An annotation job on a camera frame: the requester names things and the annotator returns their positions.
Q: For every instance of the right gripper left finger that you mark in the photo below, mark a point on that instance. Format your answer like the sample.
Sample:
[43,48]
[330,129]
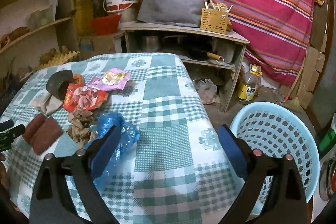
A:
[51,201]

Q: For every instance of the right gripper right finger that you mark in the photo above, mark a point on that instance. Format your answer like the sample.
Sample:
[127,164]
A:
[285,202]

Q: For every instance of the dark red sandpaper sheet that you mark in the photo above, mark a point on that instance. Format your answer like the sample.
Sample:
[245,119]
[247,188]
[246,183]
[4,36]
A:
[41,133]

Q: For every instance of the green bin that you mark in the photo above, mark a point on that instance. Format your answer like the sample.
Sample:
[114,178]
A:
[328,140]

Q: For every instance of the light blue laundry basket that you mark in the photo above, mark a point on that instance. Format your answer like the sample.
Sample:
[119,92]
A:
[276,131]

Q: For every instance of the beige paper bag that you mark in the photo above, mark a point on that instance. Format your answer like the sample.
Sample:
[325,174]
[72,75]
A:
[46,103]

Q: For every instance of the broom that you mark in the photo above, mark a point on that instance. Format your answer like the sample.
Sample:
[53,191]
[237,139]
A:
[291,102]

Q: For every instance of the blue plastic bag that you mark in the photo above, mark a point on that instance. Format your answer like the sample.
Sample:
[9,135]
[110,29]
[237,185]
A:
[115,138]

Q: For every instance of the red snack packet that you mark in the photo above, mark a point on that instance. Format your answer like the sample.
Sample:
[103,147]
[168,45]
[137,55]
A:
[83,97]

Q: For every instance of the oil bottle yellow label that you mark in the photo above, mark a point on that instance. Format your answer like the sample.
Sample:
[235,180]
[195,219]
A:
[249,83]

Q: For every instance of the green checkered tablecloth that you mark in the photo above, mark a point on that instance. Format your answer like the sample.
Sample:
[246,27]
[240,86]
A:
[177,171]

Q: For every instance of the orange snack wrapper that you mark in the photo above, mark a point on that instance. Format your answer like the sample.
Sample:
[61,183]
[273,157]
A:
[78,79]

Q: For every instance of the pink snack packet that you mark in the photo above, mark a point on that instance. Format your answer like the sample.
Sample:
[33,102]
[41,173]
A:
[114,79]

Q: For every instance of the yellow egg tray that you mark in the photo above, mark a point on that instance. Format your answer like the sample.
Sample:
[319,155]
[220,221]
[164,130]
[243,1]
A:
[59,59]

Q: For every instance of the brown potato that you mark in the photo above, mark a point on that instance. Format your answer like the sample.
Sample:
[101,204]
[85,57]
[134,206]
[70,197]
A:
[45,58]

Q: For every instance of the cardboard box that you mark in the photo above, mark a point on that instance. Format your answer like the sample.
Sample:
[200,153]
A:
[90,46]

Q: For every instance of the low wooden shelf unit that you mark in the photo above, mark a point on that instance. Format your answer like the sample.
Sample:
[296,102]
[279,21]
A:
[206,54]

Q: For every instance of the red plastic basket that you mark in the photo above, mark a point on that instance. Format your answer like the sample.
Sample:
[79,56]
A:
[106,25]

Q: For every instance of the yellow utensil holder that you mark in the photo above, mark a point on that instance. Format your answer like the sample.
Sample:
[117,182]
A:
[215,17]

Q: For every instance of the white plastic bucket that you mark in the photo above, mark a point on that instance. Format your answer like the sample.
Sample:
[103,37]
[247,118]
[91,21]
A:
[128,9]

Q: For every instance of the grey fabric cover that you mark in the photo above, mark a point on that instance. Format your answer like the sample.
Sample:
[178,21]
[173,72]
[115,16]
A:
[185,13]

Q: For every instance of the wall wooden shelf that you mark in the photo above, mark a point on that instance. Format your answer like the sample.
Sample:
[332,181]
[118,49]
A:
[60,32]

